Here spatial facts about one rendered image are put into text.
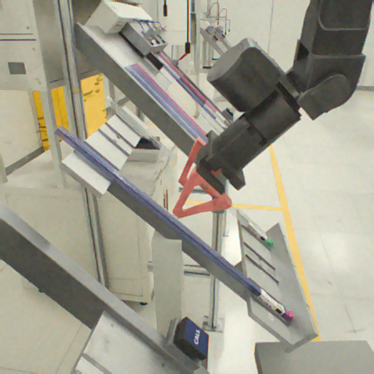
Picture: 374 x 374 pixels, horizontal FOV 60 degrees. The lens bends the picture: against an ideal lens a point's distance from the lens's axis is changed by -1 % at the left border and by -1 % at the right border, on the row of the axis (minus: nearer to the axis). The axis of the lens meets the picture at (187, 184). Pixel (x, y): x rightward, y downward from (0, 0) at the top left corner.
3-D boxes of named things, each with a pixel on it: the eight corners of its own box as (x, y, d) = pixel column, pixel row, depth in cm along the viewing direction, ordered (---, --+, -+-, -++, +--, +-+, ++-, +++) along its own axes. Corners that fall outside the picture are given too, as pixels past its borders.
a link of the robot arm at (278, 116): (314, 119, 41) (297, 103, 46) (282, 82, 38) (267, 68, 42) (270, 155, 43) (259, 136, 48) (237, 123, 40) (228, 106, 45)
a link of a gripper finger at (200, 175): (154, 207, 42) (207, 160, 39) (162, 183, 49) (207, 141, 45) (192, 240, 44) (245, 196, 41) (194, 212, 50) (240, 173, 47)
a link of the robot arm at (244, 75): (357, 92, 36) (331, 65, 43) (300, 12, 31) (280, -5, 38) (270, 155, 42) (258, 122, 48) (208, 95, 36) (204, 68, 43)
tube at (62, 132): (285, 315, 60) (290, 311, 60) (286, 320, 59) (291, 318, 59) (58, 130, 47) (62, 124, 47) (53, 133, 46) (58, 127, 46)
